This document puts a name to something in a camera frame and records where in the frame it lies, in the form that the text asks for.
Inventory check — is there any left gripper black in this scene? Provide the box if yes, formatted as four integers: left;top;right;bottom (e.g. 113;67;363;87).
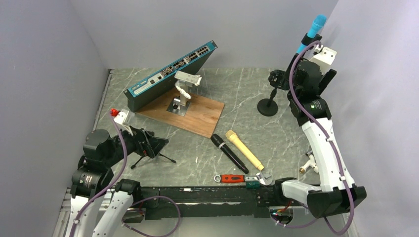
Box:
104;122;168;166

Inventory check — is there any black tripod shock mount stand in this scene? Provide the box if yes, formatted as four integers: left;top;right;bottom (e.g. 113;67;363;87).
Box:
130;129;176;169

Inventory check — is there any black microphone blue foam head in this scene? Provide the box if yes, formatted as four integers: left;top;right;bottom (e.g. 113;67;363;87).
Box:
210;133;249;174

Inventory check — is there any black round base mic stand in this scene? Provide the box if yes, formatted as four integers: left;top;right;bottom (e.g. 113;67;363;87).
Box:
257;70;290;117

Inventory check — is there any beige gold microphone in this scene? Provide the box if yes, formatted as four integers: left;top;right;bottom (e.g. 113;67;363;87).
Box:
226;130;264;171

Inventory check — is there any black clip mic stand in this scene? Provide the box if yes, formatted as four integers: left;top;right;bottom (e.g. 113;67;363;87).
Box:
301;33;322;48

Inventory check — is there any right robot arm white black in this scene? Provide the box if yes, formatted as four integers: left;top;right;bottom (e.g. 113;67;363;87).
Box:
272;60;367;219

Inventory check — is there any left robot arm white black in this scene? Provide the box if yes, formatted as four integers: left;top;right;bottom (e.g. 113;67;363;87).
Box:
65;128;169;237

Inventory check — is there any brown wooden board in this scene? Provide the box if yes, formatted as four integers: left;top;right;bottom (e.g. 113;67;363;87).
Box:
137;89;225;138

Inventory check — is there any white metal pipe fitting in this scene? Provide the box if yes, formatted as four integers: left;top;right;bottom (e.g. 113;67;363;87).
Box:
306;151;319;173

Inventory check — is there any green small connector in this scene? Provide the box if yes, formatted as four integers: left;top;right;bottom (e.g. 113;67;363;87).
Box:
246;181;261;190

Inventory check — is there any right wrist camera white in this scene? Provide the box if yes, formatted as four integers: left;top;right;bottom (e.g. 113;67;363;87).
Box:
309;46;337;75

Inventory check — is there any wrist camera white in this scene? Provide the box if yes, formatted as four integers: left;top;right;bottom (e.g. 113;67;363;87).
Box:
108;108;134;135
309;46;337;75

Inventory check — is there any white silver bracket fixture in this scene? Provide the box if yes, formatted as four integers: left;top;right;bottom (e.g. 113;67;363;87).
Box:
167;71;202;116

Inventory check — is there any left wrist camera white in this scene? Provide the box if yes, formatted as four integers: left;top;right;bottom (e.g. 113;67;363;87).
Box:
108;108;134;135

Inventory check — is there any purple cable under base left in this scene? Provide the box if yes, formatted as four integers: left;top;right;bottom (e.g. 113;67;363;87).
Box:
120;196;181;237

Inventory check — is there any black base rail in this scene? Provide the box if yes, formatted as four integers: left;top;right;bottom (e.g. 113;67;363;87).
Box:
123;186;294;223

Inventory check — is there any blue network switch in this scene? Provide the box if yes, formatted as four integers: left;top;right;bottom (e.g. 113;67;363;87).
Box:
124;41;218;112

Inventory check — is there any red handled adjustable wrench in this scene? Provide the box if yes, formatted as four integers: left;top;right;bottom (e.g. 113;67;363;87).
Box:
213;172;273;185

